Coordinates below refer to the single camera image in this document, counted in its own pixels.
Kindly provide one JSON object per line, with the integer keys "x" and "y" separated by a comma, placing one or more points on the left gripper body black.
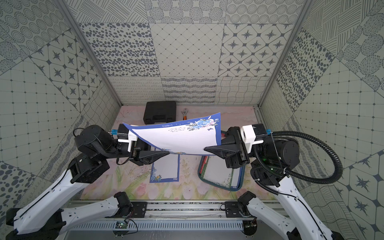
{"x": 137, "y": 153}

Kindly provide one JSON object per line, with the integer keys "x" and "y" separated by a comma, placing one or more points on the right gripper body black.
{"x": 241, "y": 157}

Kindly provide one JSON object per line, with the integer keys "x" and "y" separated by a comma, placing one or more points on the green floral stationery paper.
{"x": 215, "y": 171}

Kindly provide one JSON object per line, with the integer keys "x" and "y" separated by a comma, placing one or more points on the blue floral stationery paper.
{"x": 166, "y": 169}
{"x": 188, "y": 137}

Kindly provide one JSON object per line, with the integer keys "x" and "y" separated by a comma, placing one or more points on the teal plastic storage box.
{"x": 232, "y": 190}

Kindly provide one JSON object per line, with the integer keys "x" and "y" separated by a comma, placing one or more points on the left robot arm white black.
{"x": 45, "y": 218}

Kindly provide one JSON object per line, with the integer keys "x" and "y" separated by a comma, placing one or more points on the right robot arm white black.
{"x": 273, "y": 156}

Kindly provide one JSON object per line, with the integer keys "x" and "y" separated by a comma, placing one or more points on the black plastic tool case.
{"x": 160, "y": 112}

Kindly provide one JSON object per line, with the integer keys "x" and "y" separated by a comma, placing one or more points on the left green circuit board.
{"x": 121, "y": 229}

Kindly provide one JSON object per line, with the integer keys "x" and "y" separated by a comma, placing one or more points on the right round circuit board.
{"x": 250, "y": 227}

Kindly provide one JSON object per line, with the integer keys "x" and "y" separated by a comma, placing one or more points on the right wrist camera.
{"x": 254, "y": 135}

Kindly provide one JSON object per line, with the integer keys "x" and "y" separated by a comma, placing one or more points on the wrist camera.
{"x": 254, "y": 135}
{"x": 124, "y": 137}

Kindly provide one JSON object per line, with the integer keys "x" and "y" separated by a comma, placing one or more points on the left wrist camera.
{"x": 124, "y": 137}

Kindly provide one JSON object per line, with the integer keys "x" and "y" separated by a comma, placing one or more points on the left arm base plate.
{"x": 135, "y": 210}

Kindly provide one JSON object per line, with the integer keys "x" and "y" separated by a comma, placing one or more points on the aluminium mounting rail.
{"x": 184, "y": 210}

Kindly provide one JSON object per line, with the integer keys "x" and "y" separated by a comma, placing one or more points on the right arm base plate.
{"x": 236, "y": 210}

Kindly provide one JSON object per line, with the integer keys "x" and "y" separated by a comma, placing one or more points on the white slotted cable duct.
{"x": 209, "y": 225}

